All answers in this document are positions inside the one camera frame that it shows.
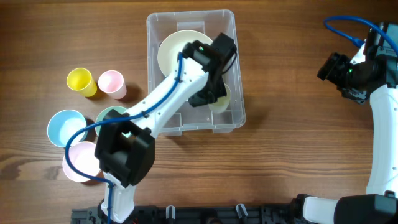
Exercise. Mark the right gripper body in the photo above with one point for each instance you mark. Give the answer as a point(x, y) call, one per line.
point(339, 73)

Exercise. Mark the yellow cup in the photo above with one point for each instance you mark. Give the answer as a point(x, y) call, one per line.
point(82, 81)

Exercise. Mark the clear plastic storage container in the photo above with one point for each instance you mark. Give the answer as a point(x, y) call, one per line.
point(211, 23)

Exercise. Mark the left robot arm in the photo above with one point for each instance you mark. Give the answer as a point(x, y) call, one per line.
point(126, 143)

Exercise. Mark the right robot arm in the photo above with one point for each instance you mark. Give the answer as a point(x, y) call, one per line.
point(379, 203)

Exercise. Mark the cream white bowl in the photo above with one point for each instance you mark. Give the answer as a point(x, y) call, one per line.
point(173, 44)

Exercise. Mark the pink small bowl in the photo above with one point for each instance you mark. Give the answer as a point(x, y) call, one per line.
point(82, 156)

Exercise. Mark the light blue small bowl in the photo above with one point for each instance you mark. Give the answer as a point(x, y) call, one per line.
point(63, 125)

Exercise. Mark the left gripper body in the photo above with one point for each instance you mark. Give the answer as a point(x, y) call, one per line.
point(211, 92)

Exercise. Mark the pink cup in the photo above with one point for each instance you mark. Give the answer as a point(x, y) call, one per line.
point(112, 83)

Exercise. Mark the pale green cup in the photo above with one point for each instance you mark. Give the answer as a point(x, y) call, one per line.
point(221, 105)

